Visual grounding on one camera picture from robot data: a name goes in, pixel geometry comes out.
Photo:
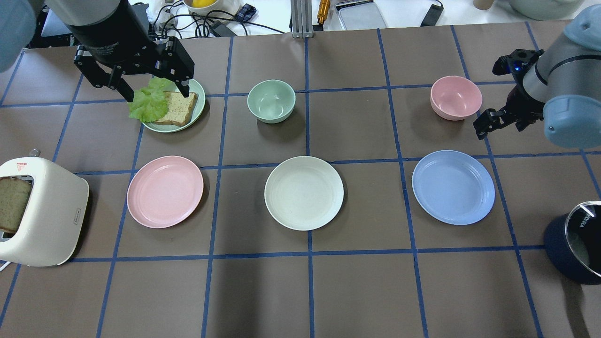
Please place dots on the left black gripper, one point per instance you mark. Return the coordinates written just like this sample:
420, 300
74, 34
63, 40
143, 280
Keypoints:
110, 40

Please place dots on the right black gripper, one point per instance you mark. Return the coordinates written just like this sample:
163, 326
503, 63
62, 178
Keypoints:
520, 99

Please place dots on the blue plate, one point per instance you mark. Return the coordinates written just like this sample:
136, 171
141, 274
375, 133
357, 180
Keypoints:
453, 187

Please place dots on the pink plate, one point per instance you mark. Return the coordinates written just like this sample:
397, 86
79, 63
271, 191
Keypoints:
165, 191

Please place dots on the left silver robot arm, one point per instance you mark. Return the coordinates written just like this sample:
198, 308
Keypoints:
19, 20

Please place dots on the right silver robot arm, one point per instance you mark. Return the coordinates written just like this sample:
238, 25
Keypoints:
560, 86

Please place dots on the green lettuce leaf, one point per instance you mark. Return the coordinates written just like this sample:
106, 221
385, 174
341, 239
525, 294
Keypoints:
150, 103

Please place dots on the pink bowl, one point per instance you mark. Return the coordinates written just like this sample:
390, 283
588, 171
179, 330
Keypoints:
455, 98

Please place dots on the bread slice on plate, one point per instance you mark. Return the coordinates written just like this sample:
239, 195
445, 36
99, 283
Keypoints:
179, 109

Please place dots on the green plate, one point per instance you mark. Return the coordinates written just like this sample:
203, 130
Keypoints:
194, 86

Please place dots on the cream bowl with toys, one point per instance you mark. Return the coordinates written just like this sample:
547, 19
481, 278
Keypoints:
207, 7

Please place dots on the green bowl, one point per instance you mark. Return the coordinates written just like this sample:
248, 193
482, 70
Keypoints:
271, 101

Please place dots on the blue saucepan with lid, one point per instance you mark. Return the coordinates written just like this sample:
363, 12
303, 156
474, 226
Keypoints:
573, 243

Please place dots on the bread slice in toaster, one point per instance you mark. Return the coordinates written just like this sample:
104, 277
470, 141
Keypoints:
14, 196

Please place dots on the cream toaster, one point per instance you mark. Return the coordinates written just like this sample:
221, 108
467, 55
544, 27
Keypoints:
52, 220

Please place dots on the cream plate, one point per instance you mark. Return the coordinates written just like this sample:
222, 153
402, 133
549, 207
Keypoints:
304, 193

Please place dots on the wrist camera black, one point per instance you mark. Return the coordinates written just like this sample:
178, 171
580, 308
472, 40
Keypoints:
517, 62

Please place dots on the aluminium frame post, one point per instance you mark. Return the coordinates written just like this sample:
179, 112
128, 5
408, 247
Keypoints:
301, 19

